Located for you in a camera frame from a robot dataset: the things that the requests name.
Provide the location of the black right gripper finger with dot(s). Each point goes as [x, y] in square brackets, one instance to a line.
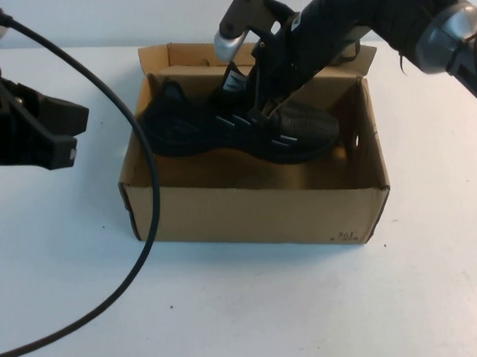
[258, 107]
[279, 102]

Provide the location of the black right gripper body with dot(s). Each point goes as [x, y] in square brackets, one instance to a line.
[289, 63]

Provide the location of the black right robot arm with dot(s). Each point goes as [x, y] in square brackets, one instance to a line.
[374, 13]

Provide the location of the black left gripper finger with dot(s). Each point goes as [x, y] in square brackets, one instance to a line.
[64, 116]
[61, 155]

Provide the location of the brown cardboard shoe box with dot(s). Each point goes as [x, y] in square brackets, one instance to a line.
[244, 217]

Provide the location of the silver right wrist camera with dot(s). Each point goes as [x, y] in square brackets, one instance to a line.
[230, 43]

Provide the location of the black mesh sneaker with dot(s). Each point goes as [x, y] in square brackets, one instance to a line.
[205, 136]

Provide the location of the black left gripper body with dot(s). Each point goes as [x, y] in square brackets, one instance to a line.
[5, 124]

